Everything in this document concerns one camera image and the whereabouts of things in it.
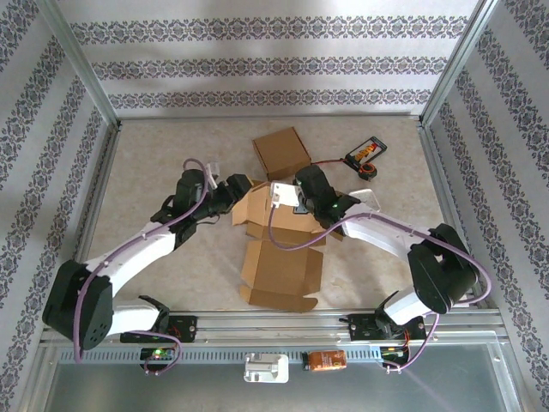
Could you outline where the black battery with red-yellow label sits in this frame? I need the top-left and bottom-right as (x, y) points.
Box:
(346, 136), (389, 167)

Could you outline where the aluminium table side rail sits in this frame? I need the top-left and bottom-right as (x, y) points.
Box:
(57, 122), (124, 314)
(418, 122), (488, 310)

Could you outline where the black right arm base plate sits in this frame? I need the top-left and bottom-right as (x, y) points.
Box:
(347, 312), (428, 342)

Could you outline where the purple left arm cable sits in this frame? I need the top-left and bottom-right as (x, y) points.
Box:
(73, 157), (217, 377)

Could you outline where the white plastic holder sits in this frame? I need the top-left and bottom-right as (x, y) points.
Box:
(243, 352), (290, 384)

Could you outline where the white square clock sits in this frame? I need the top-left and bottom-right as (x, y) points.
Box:
(349, 187), (383, 215)

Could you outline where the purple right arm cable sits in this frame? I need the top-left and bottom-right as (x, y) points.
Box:
(266, 201), (493, 373)

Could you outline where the grey metal shelf plate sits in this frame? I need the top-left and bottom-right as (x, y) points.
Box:
(40, 342), (522, 412)

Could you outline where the aluminium mounting rail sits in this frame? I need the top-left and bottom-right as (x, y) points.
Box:
(40, 311), (510, 344)

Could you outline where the orange battery pack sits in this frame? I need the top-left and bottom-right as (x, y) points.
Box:
(302, 349), (347, 371)

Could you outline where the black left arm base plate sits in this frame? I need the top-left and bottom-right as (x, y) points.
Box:
(119, 315), (199, 344)

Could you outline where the aluminium frame post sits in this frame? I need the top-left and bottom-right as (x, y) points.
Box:
(33, 0), (124, 130)
(418, 0), (507, 130)

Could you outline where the controller board with green light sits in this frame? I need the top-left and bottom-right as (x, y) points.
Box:
(140, 347), (176, 361)

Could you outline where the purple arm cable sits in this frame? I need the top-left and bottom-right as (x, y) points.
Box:
(266, 201), (493, 373)
(73, 157), (217, 377)

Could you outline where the grey slotted cable duct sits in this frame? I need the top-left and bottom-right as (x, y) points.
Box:
(57, 346), (413, 365)

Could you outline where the brown cardboard box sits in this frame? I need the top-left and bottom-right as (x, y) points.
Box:
(251, 126), (313, 181)
(231, 179), (344, 313)

